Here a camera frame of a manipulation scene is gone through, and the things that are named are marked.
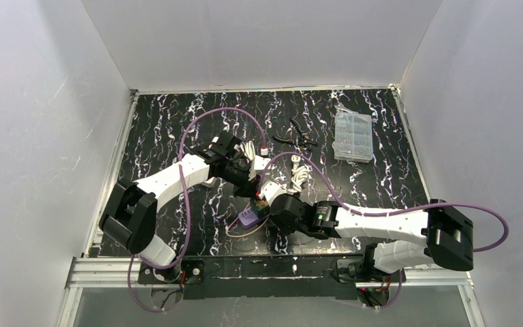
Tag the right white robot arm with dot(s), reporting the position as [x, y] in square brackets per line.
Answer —
[439, 235]

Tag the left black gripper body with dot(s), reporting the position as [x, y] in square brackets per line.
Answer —
[242, 176]

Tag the black pliers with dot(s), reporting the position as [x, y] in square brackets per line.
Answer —
[300, 139]

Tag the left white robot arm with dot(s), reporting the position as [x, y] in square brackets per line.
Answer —
[130, 215]

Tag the clear plastic parts box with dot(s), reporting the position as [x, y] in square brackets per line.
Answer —
[353, 137]

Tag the white tiger power strip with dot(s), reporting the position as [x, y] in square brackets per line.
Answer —
[210, 182]

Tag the pink charger with cable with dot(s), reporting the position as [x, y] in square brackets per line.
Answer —
[234, 229]

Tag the purple power strip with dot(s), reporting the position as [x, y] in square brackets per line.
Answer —
[253, 215]

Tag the white plug with cord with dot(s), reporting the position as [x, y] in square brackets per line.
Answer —
[300, 173]

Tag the green power adapter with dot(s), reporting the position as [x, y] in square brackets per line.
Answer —
[260, 206]

